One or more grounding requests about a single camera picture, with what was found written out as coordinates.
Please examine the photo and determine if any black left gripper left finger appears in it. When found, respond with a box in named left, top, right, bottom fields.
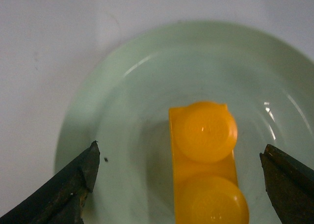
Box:
left=0, top=141, right=100, bottom=224

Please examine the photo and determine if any light green round plate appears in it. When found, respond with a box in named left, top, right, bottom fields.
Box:
left=55, top=22, right=314, bottom=224

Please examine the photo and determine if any yellow two-stud toy block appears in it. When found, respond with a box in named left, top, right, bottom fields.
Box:
left=169, top=102, right=249, bottom=224

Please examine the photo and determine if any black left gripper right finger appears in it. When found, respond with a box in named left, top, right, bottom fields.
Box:
left=260, top=144, right=314, bottom=224

